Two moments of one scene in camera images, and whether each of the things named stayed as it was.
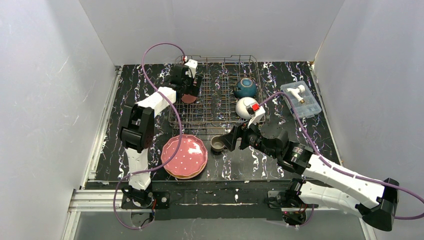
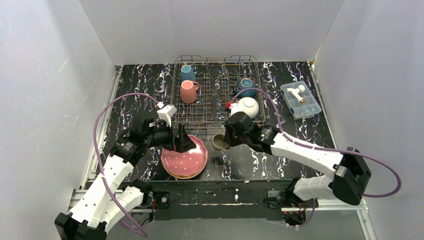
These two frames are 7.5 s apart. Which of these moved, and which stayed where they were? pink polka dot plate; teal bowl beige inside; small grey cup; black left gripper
Moved: black left gripper
Stayed: pink polka dot plate; teal bowl beige inside; small grey cup
